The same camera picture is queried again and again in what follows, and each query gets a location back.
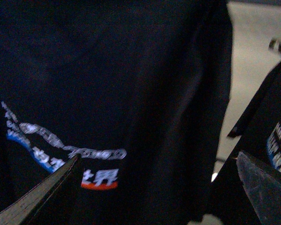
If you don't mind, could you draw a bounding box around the olive green clothes hanger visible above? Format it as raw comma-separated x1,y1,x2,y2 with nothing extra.
268,38,281,54

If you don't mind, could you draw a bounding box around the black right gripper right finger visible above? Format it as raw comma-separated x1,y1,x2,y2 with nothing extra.
237,151,281,225

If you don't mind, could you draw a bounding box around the black printed t-shirt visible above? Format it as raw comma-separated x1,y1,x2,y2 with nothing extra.
209,62,281,225
0,0,232,225

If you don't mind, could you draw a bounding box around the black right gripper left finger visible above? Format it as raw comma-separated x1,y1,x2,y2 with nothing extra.
0,155,81,225

